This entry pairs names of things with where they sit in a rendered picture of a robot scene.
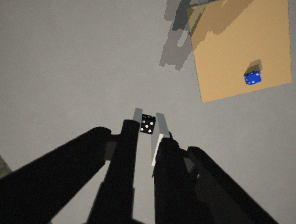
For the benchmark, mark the tan square mat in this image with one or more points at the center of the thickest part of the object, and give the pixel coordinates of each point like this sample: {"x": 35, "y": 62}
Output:
{"x": 233, "y": 37}

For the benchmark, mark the black die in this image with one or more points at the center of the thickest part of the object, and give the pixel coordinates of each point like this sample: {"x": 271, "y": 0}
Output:
{"x": 147, "y": 124}

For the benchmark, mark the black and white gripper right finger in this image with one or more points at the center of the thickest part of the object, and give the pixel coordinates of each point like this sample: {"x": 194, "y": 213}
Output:
{"x": 178, "y": 191}

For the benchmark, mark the blue die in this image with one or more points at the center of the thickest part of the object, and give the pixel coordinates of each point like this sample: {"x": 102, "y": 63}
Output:
{"x": 252, "y": 77}

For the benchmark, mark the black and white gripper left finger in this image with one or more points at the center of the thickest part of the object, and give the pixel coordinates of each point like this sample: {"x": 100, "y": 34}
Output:
{"x": 38, "y": 191}

